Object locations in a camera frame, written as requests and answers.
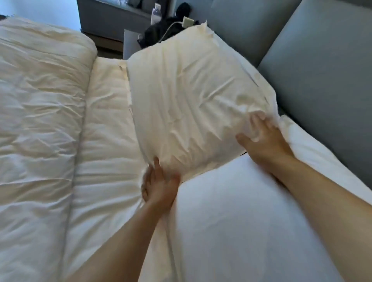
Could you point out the white bed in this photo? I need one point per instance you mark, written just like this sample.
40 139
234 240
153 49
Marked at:
107 145

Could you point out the grey sofa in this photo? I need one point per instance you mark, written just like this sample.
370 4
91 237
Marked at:
110 20

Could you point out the person's right hand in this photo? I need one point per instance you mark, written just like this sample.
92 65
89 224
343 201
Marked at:
267 145

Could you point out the grey padded headboard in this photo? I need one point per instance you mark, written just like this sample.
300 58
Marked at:
319 72

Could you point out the clear water bottle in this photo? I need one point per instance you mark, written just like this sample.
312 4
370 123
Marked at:
156 14

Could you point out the person's left hand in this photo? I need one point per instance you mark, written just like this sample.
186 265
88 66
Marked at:
159 188

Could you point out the white duvet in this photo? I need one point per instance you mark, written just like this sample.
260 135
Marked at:
37 116

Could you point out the white pillow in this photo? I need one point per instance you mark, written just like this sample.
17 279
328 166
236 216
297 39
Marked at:
247 218
189 101

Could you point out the black bag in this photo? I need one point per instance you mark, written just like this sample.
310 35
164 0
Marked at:
157 33

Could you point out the grey side table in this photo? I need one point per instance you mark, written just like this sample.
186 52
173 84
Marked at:
131 43

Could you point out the white power adapter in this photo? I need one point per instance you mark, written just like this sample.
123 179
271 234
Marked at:
188 22

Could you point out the person's left forearm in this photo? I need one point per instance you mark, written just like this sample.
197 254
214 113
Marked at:
122 247

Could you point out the person's right forearm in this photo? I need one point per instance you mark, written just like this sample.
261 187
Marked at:
328 209

